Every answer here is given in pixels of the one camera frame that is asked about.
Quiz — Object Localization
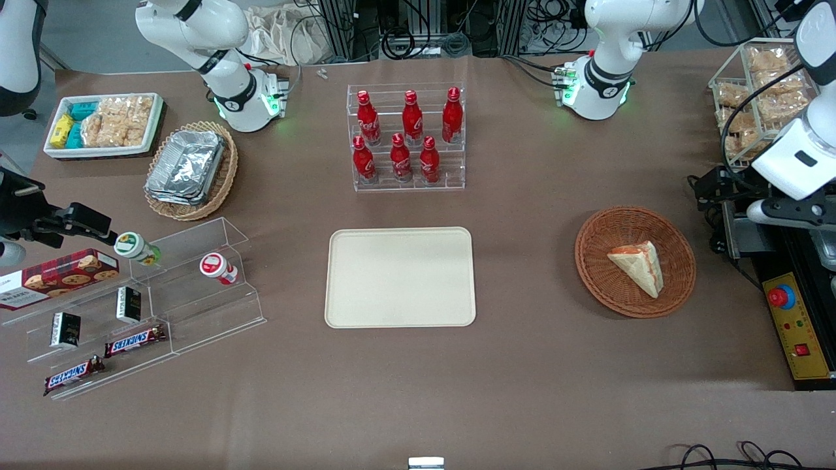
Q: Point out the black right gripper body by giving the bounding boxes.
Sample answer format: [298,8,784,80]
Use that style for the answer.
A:
[0,168,48,242]

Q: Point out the triangular wrapped sandwich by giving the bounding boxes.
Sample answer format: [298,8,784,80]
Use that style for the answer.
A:
[607,240,665,299]

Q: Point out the aluminium foil tray stack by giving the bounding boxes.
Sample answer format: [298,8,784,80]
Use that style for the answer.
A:
[145,130,226,206]

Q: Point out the brown round wicker basket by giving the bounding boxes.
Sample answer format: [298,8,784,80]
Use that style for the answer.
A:
[575,206,697,319]

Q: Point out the light oval wicker basket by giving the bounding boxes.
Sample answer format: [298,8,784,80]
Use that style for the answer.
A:
[144,121,239,221]

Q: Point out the beige plastic tray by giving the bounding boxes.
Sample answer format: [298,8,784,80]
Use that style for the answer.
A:
[325,227,477,329]

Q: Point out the green lid yogurt cup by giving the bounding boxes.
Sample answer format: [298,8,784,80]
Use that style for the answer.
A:
[114,232,161,266]

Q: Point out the red tartan cookie box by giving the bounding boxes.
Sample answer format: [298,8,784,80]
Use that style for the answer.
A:
[0,249,120,311]

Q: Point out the clear fried snack bag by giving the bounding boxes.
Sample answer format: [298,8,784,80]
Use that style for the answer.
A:
[752,69,805,97]
[718,111,764,161]
[756,91,812,126]
[714,83,750,109]
[747,46,790,72]

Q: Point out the black equipment stand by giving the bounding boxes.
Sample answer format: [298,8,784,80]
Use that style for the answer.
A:
[720,215,836,392]

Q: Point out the white rectangular snack bin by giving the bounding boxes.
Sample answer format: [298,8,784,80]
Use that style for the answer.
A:
[43,93,165,160]

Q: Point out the yellow snack packet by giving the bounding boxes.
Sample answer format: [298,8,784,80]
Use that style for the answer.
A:
[50,114,75,149]

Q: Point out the small black chocolate box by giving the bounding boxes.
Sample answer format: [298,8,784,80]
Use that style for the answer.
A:
[116,287,142,324]
[50,312,82,349]

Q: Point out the clear rice cracker bag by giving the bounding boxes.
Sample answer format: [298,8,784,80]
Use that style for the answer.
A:
[80,96,154,149]

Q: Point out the yellow emergency stop box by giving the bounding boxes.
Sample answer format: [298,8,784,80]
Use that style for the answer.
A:
[762,272,835,381]

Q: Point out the brown Snickers bar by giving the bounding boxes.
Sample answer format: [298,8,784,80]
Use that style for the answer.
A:
[104,324,167,358]
[43,356,106,397]

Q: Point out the red lid yogurt cup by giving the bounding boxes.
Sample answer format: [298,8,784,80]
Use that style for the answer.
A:
[199,253,239,286]

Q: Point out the clear acrylic tiered shelf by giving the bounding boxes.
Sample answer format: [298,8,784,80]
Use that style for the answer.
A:
[0,217,267,400]

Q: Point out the beige cloth bag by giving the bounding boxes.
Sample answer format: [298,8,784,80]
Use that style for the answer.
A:
[247,5,327,66]

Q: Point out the clear acrylic bottle rack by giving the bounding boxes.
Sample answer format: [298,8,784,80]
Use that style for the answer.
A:
[346,83,466,193]

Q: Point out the red cola bottle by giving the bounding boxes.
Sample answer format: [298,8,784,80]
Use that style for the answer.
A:
[390,133,413,183]
[353,136,378,186]
[401,90,424,146]
[442,87,464,144]
[357,90,382,146]
[419,136,441,185]

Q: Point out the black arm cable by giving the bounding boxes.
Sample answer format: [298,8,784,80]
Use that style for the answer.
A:
[692,0,811,174]

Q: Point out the black floor cable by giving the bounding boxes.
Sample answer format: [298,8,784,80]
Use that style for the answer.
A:
[656,442,836,470]

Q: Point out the aluminium frame rack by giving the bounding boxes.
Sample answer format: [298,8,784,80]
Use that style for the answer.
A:
[319,0,531,63]

